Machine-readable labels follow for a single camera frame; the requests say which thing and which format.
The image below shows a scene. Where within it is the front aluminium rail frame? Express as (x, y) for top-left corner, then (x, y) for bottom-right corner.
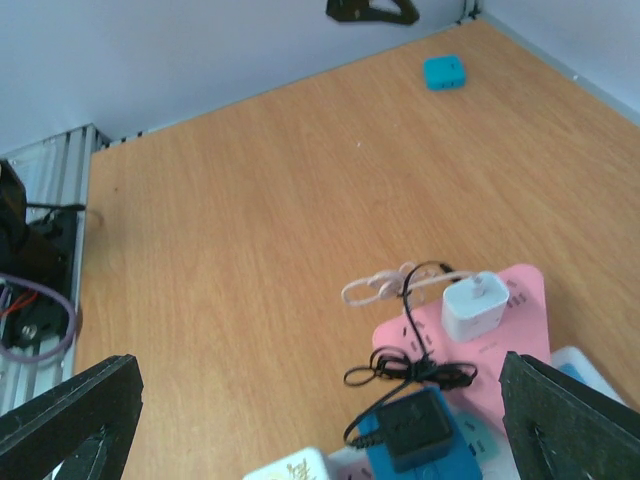
(1, 125), (103, 413)

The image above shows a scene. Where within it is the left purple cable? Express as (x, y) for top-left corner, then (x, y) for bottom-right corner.
(0, 273), (79, 362)

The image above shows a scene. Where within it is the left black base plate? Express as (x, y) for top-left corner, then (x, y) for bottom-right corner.
(1, 203), (85, 358)

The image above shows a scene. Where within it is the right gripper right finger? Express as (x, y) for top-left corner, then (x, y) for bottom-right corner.
(499, 351), (639, 479)

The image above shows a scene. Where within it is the white cube plug with picture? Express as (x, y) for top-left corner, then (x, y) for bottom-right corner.
(243, 447), (334, 480)

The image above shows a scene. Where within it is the blue cube socket adapter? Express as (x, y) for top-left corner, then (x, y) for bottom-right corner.
(357, 387), (483, 480)

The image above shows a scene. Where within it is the black thin adapter cable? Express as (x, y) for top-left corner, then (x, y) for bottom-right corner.
(342, 259), (479, 449)

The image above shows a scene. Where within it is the pink triangular socket adapter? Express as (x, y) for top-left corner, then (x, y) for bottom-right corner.
(372, 264), (551, 433)

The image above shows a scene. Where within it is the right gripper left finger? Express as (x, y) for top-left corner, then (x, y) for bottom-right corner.
(1, 354), (144, 479)

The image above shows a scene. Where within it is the small white charger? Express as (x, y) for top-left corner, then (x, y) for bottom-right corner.
(441, 271), (510, 343)

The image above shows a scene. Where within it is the teal cube plug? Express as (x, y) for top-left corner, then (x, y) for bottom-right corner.
(423, 55), (467, 91)

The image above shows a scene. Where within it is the black plug adapter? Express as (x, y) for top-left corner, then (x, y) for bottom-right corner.
(375, 388), (454, 473)

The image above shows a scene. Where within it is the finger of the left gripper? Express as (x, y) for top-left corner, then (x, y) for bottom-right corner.
(325, 0), (420, 25)

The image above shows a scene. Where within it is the white power strip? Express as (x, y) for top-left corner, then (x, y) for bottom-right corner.
(327, 346), (625, 480)

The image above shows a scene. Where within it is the left aluminium corner post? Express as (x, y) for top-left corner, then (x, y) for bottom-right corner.
(456, 0), (484, 25)

